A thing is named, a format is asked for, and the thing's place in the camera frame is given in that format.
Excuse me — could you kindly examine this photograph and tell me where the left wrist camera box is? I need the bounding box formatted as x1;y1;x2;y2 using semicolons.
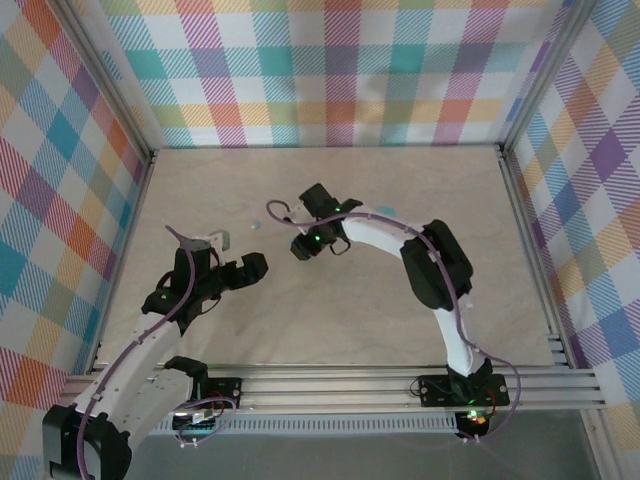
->
192;229;231;254

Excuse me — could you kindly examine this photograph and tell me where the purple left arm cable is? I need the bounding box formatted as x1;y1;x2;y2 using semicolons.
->
77;224;237;480

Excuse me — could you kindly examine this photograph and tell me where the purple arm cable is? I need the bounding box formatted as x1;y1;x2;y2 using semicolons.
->
77;224;237;480
266;199;522;444

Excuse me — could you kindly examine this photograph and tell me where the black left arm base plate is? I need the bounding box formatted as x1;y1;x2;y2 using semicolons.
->
194;377;244;412

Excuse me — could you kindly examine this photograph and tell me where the aluminium side rail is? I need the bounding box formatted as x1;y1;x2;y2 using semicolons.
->
497;144;576;369
84;149;159;374

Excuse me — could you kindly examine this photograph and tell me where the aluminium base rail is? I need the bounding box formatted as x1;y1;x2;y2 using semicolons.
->
59;364;607;416

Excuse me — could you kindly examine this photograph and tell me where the grey slotted cable duct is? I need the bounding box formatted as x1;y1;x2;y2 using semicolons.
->
154;417;460;437

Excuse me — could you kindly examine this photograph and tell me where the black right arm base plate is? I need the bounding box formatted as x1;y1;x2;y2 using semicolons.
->
417;373;511;408

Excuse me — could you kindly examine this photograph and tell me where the aluminium frame post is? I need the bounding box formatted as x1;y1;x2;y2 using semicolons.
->
58;0;157;164
498;0;596;156

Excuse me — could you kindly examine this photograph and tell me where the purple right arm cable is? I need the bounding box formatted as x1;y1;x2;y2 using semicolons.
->
266;199;522;444

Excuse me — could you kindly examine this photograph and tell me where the aluminium frame leg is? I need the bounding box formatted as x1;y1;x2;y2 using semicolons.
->
583;410;617;480

